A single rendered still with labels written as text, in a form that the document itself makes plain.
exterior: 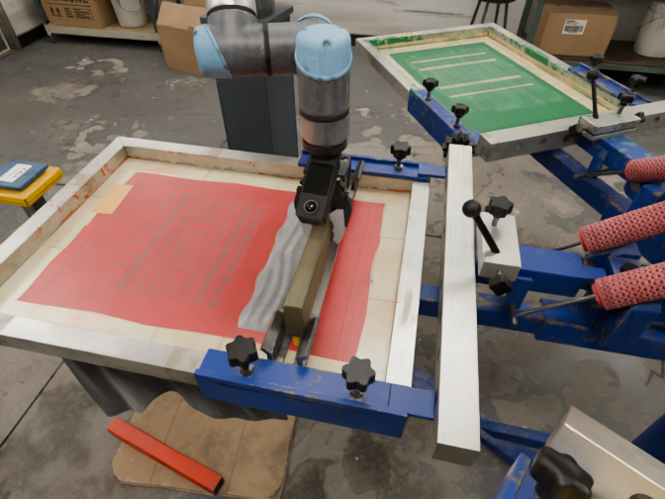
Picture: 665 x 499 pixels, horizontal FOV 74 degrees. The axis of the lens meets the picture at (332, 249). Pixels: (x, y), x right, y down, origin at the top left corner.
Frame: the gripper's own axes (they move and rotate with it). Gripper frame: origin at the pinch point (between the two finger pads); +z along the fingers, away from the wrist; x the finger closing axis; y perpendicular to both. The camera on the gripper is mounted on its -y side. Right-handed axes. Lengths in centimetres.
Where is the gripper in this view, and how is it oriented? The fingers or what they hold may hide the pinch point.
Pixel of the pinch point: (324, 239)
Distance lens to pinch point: 81.0
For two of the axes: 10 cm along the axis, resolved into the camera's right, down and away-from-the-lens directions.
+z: 0.0, 7.1, 7.0
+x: -9.8, -1.5, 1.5
